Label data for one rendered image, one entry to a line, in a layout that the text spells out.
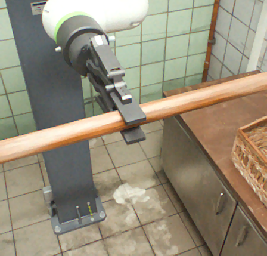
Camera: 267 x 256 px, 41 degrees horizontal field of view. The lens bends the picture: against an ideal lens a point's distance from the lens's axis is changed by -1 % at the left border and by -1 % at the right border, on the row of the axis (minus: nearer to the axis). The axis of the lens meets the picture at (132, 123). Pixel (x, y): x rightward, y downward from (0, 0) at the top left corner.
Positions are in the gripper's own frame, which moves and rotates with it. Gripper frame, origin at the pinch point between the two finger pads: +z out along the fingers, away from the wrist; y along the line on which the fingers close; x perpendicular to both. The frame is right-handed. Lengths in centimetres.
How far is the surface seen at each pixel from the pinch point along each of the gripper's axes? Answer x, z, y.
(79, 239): 4, -54, 120
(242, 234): -46, -9, 76
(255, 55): -100, -81, 58
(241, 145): -52, -26, 51
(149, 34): -62, -124, 60
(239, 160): -51, -25, 57
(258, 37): -100, -82, 49
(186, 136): -47, -52, 69
